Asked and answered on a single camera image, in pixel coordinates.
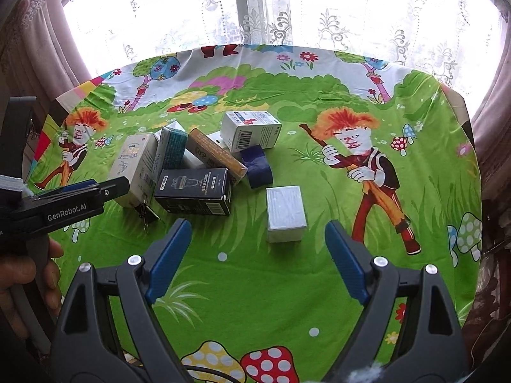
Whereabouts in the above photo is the white lace curtain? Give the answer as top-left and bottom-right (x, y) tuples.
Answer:
(60, 0), (504, 88)

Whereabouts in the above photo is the white power adapter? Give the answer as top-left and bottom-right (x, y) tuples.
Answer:
(207, 129), (234, 154)

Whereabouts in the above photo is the silver white carton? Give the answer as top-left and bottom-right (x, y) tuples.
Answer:
(266, 185), (308, 244)

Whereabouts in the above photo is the person's left hand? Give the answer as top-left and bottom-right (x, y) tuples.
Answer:
(0, 238), (65, 342)

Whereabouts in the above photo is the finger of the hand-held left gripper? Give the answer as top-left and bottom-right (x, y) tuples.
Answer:
(35, 179), (99, 201)
(97, 176), (131, 205)

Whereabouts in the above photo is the cream carton with emblem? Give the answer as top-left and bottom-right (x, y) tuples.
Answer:
(109, 131), (161, 209)

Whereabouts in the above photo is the black binder clip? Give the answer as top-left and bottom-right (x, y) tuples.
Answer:
(133, 203), (165, 233)

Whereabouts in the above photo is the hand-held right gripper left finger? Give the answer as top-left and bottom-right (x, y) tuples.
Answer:
(49, 217), (194, 383)

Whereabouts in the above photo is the long orange brown carton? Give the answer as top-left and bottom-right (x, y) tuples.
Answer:
(186, 128), (248, 186)

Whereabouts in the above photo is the teal patterned carton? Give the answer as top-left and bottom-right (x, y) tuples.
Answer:
(156, 126), (188, 173)

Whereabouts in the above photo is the black cable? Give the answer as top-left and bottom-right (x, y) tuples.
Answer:
(184, 364), (240, 383)

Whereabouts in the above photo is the black carton with picture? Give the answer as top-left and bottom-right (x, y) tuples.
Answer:
(153, 167), (233, 216)

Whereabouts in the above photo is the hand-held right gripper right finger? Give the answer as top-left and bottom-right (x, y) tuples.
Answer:
(324, 219), (469, 383)

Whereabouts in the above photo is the dark blue carton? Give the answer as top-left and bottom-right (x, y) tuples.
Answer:
(239, 144), (274, 189)

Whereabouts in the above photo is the pink drape curtain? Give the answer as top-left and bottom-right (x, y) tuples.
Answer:
(467, 4), (511, 328)
(0, 0), (96, 128)

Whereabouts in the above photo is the green cartoon printed tablecloth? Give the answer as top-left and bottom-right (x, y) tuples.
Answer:
(24, 42), (482, 383)

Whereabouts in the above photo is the white carton with barcode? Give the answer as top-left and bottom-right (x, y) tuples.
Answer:
(220, 110), (282, 153)

